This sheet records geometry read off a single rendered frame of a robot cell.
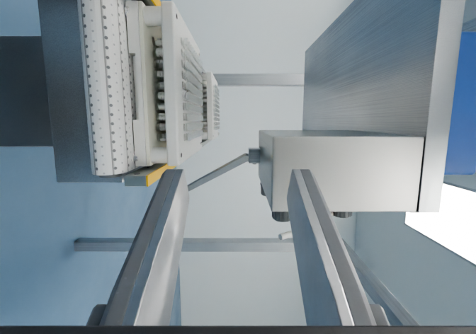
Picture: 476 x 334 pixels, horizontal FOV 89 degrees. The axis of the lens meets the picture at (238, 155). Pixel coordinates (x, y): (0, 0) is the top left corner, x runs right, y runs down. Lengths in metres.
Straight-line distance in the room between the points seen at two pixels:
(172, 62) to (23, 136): 0.34
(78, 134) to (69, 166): 0.05
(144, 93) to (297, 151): 0.24
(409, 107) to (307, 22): 3.82
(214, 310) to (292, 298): 1.33
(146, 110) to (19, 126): 0.28
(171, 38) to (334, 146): 0.28
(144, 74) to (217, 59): 3.54
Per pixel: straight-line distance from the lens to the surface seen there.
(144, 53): 0.42
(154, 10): 0.43
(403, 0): 0.49
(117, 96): 0.39
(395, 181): 0.39
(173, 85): 0.39
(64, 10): 0.45
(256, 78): 1.38
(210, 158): 3.85
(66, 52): 0.44
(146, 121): 0.40
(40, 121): 0.59
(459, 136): 0.47
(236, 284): 4.61
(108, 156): 0.38
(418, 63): 0.43
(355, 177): 0.36
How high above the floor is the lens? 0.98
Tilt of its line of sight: level
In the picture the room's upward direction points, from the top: 90 degrees clockwise
